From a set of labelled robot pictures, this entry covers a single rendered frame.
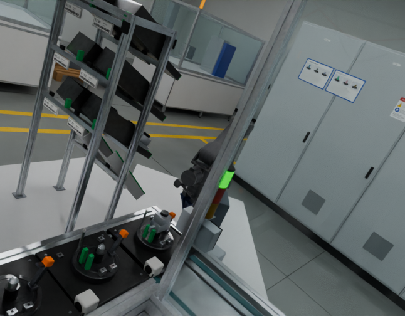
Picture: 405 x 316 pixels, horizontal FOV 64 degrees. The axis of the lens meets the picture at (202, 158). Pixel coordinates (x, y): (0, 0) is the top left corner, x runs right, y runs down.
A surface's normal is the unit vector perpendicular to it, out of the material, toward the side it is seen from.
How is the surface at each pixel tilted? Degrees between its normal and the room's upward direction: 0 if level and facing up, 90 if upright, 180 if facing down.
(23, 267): 0
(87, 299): 0
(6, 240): 0
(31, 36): 90
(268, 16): 90
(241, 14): 90
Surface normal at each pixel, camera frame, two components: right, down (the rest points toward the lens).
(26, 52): 0.66, 0.51
